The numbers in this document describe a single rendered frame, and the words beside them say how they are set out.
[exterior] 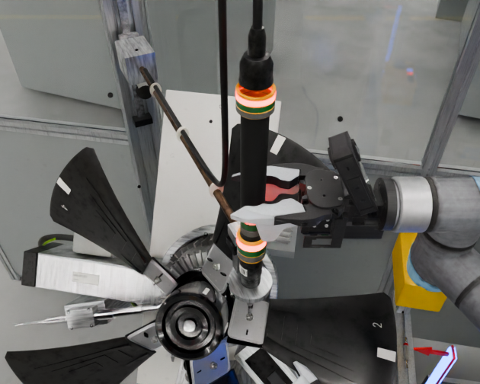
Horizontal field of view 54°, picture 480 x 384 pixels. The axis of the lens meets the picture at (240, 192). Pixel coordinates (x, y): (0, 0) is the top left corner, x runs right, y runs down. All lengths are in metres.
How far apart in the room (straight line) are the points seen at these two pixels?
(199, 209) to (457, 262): 0.57
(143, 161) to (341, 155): 0.95
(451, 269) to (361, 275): 1.20
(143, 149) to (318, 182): 0.85
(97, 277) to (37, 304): 1.45
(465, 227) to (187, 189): 0.62
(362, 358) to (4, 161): 1.48
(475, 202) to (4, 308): 2.21
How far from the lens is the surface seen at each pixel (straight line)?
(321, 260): 1.84
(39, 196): 1.99
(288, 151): 0.79
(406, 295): 1.14
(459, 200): 0.65
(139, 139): 1.38
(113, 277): 1.03
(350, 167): 0.56
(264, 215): 0.58
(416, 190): 0.64
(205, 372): 0.90
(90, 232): 0.94
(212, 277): 0.86
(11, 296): 2.56
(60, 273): 1.07
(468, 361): 2.36
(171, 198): 1.08
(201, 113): 1.06
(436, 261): 0.72
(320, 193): 0.61
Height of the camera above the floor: 1.93
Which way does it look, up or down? 44 degrees down
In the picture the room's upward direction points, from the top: straight up
